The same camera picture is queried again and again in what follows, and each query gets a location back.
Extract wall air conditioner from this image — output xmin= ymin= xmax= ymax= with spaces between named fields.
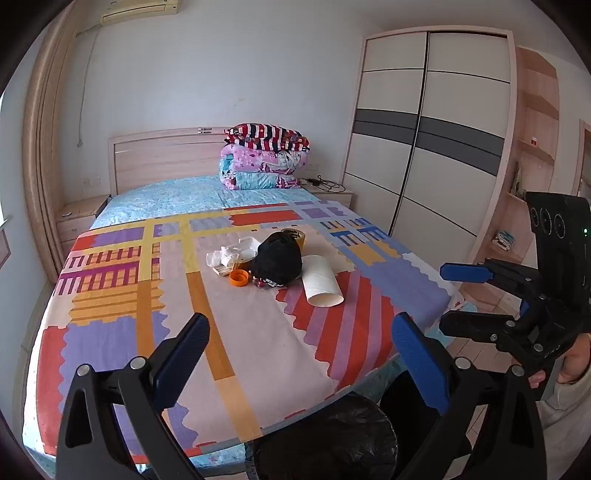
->
xmin=100 ymin=0 xmax=182 ymax=26

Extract person's right hand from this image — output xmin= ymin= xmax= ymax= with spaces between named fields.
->
xmin=527 ymin=333 xmax=591 ymax=388

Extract brown tape roll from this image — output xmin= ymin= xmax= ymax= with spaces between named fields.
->
xmin=281 ymin=227 xmax=309 ymax=248

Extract black knit hat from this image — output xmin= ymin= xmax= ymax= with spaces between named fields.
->
xmin=250 ymin=232 xmax=303 ymax=287

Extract white plastic holder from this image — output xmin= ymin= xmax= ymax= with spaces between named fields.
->
xmin=222 ymin=237 xmax=259 ymax=269

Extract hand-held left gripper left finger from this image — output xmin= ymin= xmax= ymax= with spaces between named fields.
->
xmin=55 ymin=312 xmax=211 ymax=480

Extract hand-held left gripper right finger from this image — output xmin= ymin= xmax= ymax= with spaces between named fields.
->
xmin=392 ymin=312 xmax=548 ymax=480

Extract person's right forearm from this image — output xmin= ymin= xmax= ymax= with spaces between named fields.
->
xmin=538 ymin=367 xmax=591 ymax=444

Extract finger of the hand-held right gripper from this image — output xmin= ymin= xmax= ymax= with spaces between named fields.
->
xmin=440 ymin=258 xmax=543 ymax=296
xmin=438 ymin=310 xmax=522 ymax=344

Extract pink folded quilt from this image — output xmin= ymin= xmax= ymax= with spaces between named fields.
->
xmin=218 ymin=143 xmax=309 ymax=191

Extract light blue bedsheet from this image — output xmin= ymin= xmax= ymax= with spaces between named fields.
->
xmin=90 ymin=175 xmax=335 ymax=232

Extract white cardboard tube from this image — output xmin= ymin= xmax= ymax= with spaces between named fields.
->
xmin=302 ymin=255 xmax=345 ymax=308

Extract black cables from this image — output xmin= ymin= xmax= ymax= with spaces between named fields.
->
xmin=300 ymin=176 xmax=346 ymax=192

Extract striped pillow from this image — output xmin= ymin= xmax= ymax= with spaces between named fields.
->
xmin=224 ymin=123 xmax=311 ymax=152

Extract trash bin with black bag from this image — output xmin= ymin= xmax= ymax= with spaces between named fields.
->
xmin=252 ymin=392 xmax=399 ymax=480

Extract colourful patterned blanket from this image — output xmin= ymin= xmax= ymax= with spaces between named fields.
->
xmin=23 ymin=200 xmax=465 ymax=457

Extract wooden nightstand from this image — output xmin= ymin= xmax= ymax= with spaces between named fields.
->
xmin=300 ymin=184 xmax=357 ymax=210
xmin=56 ymin=194 xmax=112 ymax=254

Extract wooden bed headboard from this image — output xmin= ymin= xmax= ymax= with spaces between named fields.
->
xmin=108 ymin=128 xmax=232 ymax=195

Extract wooden corner shelf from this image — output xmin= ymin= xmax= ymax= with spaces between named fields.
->
xmin=462 ymin=46 xmax=561 ymax=311

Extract sliding door wardrobe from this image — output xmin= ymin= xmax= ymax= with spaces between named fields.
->
xmin=342 ymin=30 xmax=517 ymax=269

